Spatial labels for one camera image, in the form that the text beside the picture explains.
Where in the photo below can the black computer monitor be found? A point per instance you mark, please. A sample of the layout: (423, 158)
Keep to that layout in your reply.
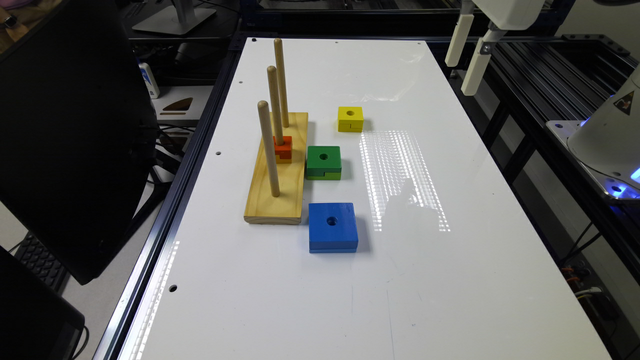
(78, 133)

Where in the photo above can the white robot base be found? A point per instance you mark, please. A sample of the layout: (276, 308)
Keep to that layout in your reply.
(606, 145)

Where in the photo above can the black keyboard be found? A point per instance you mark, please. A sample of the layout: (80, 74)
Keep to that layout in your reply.
(38, 259)

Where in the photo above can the middle wooden peg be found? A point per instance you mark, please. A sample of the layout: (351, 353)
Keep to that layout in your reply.
(275, 105)

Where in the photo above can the green wooden block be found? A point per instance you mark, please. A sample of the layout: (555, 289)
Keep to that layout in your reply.
(323, 163)

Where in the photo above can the blue wooden block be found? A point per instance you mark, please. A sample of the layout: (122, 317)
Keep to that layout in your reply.
(332, 228)

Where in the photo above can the black laptop corner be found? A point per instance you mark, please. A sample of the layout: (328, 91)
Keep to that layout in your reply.
(36, 322)

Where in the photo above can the white blue small device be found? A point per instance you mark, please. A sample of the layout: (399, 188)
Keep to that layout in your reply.
(149, 80)

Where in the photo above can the yellow wooden block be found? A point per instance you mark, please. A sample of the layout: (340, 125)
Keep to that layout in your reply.
(350, 119)

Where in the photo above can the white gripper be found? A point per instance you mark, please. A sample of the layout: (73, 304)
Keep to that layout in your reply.
(504, 15)

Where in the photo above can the rear wooden peg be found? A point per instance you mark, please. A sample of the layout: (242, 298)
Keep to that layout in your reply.
(281, 80)

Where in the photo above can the front wooden peg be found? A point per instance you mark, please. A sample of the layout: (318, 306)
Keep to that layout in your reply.
(267, 138)

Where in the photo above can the wooden peg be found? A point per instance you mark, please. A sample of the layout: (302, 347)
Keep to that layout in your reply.
(267, 138)
(275, 105)
(281, 80)

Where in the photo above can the silver monitor stand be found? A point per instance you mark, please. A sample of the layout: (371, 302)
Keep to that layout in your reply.
(177, 19)

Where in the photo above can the orange wooden block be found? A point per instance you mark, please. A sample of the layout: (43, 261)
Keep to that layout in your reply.
(283, 152)

